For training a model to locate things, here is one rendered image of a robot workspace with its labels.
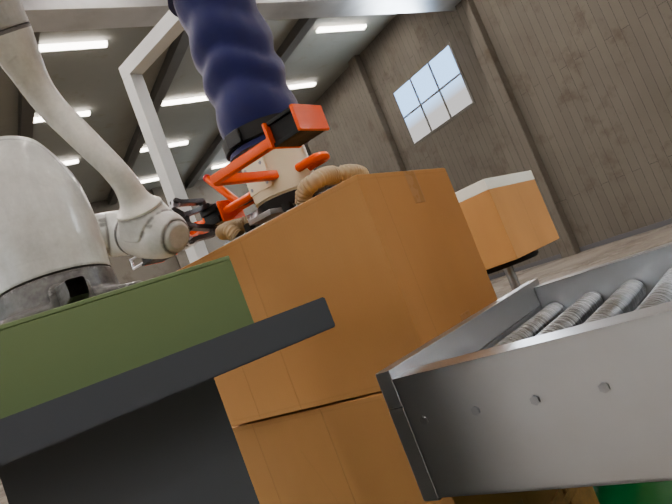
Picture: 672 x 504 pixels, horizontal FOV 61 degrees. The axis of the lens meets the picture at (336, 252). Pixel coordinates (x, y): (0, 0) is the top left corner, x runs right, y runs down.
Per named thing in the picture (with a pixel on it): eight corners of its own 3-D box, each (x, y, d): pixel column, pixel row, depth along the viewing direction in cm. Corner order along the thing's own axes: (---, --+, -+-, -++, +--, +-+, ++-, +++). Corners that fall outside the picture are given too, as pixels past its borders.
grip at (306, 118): (330, 129, 106) (321, 104, 107) (301, 129, 100) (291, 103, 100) (299, 148, 112) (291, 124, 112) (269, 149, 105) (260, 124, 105)
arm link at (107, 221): (129, 249, 144) (160, 252, 136) (70, 260, 132) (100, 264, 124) (124, 207, 142) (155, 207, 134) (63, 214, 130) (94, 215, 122)
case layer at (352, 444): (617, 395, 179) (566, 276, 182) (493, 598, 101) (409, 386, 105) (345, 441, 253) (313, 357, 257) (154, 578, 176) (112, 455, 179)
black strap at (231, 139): (327, 126, 147) (321, 112, 147) (265, 125, 129) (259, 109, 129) (270, 161, 161) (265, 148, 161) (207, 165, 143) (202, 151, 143)
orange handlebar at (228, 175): (370, 141, 131) (364, 127, 131) (282, 143, 107) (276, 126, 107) (157, 262, 187) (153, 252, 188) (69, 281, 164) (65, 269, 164)
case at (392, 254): (507, 322, 134) (445, 167, 137) (435, 379, 102) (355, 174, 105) (323, 373, 169) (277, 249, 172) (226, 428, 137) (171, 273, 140)
